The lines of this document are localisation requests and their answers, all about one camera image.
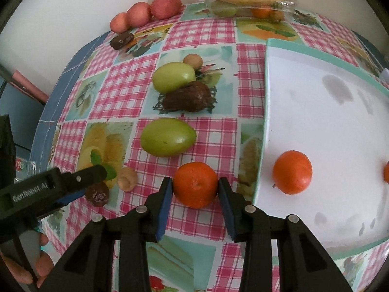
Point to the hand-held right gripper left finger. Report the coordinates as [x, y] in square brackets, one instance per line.
[164, 206]

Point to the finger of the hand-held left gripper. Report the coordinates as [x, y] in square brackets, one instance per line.
[71, 197]
[88, 176]

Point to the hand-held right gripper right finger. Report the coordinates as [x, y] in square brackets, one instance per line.
[227, 210]

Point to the dark wrinkled passion fruit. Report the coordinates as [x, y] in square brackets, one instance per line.
[97, 194]

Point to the large orange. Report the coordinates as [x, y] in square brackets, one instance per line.
[386, 173]
[195, 185]

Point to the tan dimpled longan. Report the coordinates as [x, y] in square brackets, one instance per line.
[127, 178]

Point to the large green mango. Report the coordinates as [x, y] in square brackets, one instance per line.
[168, 137]

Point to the small orange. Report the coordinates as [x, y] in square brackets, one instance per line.
[292, 172]
[262, 11]

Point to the large brown wrinkled avocado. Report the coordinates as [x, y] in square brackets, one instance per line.
[187, 97]

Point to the white tray with teal rim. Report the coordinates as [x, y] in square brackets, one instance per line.
[319, 127]

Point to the small green mango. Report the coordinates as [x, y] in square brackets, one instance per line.
[173, 77]
[225, 10]

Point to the small brown wrinkled avocado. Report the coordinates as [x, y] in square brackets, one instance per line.
[121, 40]

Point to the round tan longan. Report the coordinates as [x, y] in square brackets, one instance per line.
[192, 60]

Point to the person's left hand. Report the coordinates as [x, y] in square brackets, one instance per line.
[44, 264]

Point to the clear printed plastic packet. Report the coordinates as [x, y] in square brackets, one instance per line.
[25, 166]

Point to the checked fruit print tablecloth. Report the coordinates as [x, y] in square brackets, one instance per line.
[121, 97]

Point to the pink board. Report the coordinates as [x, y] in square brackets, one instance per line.
[27, 85]

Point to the small red apple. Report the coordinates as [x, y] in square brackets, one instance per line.
[119, 22]

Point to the medium red apple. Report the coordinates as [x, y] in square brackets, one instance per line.
[139, 13]

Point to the small tan longan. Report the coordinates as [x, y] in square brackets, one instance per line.
[277, 15]

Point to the clear plastic container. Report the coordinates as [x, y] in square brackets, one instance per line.
[285, 6]

